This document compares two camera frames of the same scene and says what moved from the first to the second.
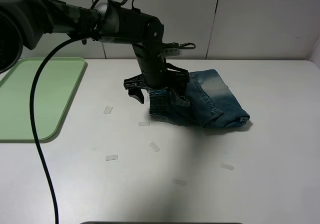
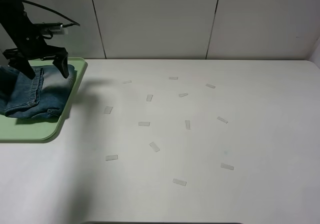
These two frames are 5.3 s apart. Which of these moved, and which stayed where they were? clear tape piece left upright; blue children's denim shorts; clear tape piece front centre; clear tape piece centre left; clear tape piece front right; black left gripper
Moved: blue children's denim shorts; black left gripper
Stayed: clear tape piece left upright; clear tape piece centre left; clear tape piece front centre; clear tape piece front right
